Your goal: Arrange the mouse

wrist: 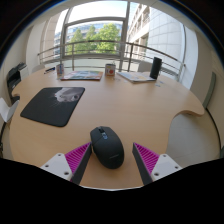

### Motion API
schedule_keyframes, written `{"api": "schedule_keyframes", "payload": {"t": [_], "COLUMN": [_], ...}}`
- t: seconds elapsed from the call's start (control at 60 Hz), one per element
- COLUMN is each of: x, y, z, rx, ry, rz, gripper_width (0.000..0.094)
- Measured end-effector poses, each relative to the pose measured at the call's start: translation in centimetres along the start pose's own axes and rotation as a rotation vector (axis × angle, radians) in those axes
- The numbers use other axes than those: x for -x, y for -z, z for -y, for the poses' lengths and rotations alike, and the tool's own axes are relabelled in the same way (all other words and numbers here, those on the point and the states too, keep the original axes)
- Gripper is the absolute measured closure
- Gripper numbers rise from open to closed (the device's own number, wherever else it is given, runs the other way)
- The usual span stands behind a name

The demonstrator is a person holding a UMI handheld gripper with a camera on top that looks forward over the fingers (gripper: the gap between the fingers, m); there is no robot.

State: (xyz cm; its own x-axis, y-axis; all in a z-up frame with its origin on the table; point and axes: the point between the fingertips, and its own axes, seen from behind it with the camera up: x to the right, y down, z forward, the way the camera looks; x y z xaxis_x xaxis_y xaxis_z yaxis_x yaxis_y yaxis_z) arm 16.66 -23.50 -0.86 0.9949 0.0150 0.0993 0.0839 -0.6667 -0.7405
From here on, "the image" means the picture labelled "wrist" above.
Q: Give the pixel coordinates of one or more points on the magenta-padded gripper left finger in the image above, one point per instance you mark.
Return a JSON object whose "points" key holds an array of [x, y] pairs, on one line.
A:
{"points": [[60, 165]]}

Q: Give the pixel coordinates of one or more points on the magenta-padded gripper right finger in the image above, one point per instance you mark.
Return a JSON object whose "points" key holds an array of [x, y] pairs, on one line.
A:
{"points": [[163, 166]]}

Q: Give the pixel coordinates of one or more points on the black computer mouse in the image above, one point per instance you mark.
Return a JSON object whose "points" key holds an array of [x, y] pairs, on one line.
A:
{"points": [[108, 150]]}

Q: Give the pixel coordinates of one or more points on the black printed mouse pad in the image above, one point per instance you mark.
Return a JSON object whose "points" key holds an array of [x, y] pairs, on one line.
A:
{"points": [[46, 108]]}

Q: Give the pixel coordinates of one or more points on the white chair with wooden legs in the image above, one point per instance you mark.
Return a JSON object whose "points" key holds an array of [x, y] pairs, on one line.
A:
{"points": [[7, 110]]}

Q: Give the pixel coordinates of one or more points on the red and blue magazine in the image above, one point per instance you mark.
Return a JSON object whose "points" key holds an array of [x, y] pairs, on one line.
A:
{"points": [[81, 75]]}

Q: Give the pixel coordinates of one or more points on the printed mug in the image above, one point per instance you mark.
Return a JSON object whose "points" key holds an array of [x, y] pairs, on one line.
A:
{"points": [[59, 70], [110, 70]]}

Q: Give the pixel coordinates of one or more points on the dark blue stapler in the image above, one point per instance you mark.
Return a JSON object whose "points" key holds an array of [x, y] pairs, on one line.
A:
{"points": [[49, 70]]}

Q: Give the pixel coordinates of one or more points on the black and white printer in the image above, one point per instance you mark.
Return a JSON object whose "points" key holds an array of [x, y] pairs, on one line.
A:
{"points": [[15, 78]]}

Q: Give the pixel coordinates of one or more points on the black cylindrical speaker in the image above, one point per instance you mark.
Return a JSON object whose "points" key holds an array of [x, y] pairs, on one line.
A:
{"points": [[155, 68]]}

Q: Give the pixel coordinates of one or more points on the metal balcony railing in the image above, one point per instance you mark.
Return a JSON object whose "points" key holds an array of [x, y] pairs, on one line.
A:
{"points": [[100, 42]]}

